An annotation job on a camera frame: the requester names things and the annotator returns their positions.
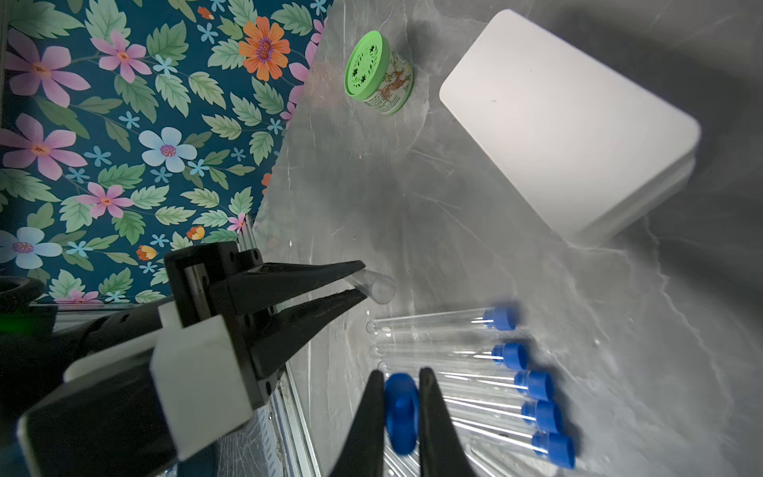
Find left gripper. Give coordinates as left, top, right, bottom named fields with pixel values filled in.
left=17, top=242, right=367, bottom=476

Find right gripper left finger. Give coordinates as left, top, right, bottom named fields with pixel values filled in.
left=330, top=370, right=385, bottom=477

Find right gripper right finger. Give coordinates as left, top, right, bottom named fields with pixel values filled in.
left=418, top=368, right=475, bottom=477

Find blue stopper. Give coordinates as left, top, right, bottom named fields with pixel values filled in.
left=383, top=373, right=419, bottom=455

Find test tube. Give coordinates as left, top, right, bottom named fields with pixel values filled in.
left=444, top=396, right=564, bottom=433
left=370, top=343, right=530, bottom=371
left=367, top=305, right=521, bottom=334
left=377, top=358, right=554, bottom=401
left=451, top=417, right=576, bottom=470
left=345, top=268, right=397, bottom=305

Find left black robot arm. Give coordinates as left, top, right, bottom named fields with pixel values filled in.
left=1, top=242, right=365, bottom=476

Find green lidded small jar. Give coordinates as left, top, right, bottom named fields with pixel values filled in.
left=344, top=31, right=414, bottom=115

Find white rectangular plastic box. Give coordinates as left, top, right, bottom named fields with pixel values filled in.
left=439, top=10, right=701, bottom=248

